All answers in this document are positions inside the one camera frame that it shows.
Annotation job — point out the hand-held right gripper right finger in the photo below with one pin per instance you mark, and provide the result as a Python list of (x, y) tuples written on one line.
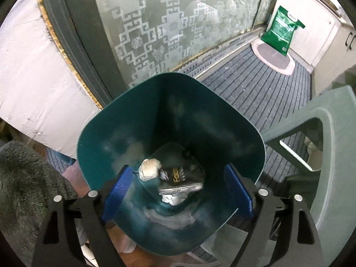
[(239, 192)]

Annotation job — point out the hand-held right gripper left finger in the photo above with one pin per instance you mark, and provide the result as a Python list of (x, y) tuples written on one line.
[(119, 192)]

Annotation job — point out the bread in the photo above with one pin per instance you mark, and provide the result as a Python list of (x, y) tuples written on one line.
[(148, 168)]

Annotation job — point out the black cardboard box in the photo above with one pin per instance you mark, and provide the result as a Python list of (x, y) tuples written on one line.
[(178, 176)]

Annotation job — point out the teal plastic trash bin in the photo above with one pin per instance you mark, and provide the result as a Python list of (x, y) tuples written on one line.
[(194, 122)]

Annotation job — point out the grey fuzzy garment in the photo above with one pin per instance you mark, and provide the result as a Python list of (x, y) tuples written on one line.
[(25, 189)]

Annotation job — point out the translucent green plastic stool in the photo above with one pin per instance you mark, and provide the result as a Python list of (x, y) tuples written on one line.
[(333, 150)]

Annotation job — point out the grey striped floor mat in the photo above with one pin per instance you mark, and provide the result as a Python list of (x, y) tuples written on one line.
[(250, 89)]

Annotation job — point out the round grey floor mat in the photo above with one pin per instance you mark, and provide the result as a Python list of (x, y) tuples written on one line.
[(274, 59)]

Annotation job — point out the green rice bag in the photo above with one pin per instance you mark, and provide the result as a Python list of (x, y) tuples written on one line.
[(281, 30)]

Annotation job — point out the tall white kitchen cabinet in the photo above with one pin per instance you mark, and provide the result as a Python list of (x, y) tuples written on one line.
[(342, 55)]

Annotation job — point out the low white kitchen cabinet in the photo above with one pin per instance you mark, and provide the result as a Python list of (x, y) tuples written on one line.
[(308, 33)]

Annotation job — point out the patterned frosted glass sliding door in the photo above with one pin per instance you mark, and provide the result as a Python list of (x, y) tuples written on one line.
[(167, 19)]

